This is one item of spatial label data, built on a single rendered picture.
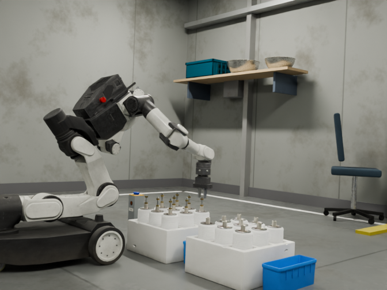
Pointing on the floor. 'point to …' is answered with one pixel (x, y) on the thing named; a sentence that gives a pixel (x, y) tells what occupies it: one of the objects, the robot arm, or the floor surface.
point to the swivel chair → (352, 179)
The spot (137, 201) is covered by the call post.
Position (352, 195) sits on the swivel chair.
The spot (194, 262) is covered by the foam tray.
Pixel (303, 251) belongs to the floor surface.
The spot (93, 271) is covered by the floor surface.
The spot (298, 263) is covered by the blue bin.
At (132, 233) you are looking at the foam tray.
